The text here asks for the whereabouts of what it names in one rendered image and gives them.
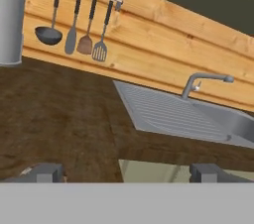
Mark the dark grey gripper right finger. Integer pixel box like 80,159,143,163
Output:
189,163,252,183

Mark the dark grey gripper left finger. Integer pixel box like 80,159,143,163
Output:
2,163,64,183

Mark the pale beige cabinet front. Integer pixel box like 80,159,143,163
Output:
118,159,254,183

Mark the grey steel sink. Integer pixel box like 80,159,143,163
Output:
112,79,254,150

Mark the grey sink tap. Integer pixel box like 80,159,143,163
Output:
181,71,235,101

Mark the grey slotted turner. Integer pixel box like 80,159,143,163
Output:
91,0,115,62

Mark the dark grey ladle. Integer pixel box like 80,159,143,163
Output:
34,0,64,47

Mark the grey cylindrical appliance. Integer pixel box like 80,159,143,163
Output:
0,0,28,67

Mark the brown spatula with black handle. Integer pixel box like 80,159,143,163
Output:
76,0,99,56

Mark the grey spoon with black handle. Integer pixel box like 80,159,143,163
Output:
64,0,83,56

